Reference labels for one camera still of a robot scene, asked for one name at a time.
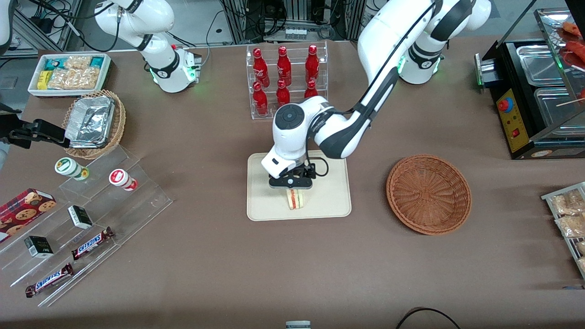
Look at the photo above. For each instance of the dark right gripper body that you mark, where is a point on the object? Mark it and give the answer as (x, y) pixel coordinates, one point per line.
(23, 133)

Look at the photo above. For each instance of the triangle sandwich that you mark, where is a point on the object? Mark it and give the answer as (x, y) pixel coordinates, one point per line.
(296, 200)

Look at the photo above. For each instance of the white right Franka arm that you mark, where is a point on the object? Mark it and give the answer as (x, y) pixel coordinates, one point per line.
(160, 18)

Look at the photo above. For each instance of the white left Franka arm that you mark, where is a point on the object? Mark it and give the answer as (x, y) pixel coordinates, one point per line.
(388, 41)

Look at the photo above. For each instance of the beige plastic serving tray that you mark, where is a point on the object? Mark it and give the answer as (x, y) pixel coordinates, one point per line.
(329, 196)

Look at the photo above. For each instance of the white rectangular snack tray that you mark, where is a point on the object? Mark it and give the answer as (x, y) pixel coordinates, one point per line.
(34, 84)

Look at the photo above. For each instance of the light wicker basket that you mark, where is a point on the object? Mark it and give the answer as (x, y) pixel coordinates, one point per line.
(119, 123)

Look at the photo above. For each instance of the round brown wicker basket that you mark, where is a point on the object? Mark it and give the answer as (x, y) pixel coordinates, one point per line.
(429, 194)

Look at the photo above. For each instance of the green white drink bottle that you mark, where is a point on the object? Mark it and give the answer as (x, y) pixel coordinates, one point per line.
(68, 167)

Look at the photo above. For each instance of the stacked aluminium foil containers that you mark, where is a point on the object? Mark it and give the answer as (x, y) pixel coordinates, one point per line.
(89, 121)

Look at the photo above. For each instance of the yellow snack pack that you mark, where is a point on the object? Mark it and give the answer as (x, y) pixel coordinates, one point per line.
(44, 80)

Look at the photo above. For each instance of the large clear rice cracker bag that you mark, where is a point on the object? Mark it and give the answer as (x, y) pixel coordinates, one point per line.
(75, 78)

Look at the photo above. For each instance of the red cola bottle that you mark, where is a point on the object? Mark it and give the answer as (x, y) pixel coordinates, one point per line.
(259, 100)
(284, 66)
(312, 64)
(311, 90)
(282, 95)
(260, 66)

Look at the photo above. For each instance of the teal snack packet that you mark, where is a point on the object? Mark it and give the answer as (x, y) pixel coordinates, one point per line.
(54, 63)
(97, 62)

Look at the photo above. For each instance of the red cookie box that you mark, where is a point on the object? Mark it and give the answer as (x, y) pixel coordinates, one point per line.
(23, 210)

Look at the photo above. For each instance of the red white drink bottle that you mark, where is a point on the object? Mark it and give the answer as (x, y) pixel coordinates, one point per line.
(121, 178)

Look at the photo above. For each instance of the small black box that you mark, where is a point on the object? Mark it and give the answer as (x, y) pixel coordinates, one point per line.
(39, 246)
(80, 217)

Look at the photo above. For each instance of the clear acrylic tiered stand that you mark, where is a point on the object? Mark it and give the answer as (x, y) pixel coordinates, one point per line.
(137, 205)

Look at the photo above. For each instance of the clear acrylic bottle rack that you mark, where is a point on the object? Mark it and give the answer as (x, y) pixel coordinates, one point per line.
(295, 50)

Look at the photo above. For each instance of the Snickers chocolate bar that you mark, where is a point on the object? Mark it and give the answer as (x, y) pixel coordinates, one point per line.
(49, 280)
(91, 243)

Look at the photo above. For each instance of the white power strip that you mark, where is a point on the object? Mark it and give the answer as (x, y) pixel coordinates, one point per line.
(301, 33)

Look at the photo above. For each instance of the grey device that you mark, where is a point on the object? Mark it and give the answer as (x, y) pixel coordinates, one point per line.
(298, 325)

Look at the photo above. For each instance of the black food warmer yellow panel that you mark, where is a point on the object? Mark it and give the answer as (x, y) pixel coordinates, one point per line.
(512, 123)

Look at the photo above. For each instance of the red emergency stop button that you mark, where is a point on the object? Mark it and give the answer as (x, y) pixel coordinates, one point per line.
(506, 105)

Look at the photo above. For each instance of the steel warmer pan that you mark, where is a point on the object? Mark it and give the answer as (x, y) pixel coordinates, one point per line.
(555, 112)
(539, 64)

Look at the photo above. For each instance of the clear bagged snack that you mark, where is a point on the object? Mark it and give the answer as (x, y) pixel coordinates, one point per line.
(580, 247)
(566, 203)
(582, 265)
(571, 225)

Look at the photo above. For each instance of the wooden skewer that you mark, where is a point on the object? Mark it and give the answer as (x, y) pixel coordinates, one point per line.
(571, 102)

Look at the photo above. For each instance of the red sausages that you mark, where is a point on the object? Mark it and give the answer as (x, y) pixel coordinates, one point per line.
(575, 48)

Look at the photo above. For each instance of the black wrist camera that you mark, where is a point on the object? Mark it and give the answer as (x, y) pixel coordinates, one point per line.
(307, 171)

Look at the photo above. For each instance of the aluminium frame rack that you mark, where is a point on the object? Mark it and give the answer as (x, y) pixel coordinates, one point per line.
(237, 20)

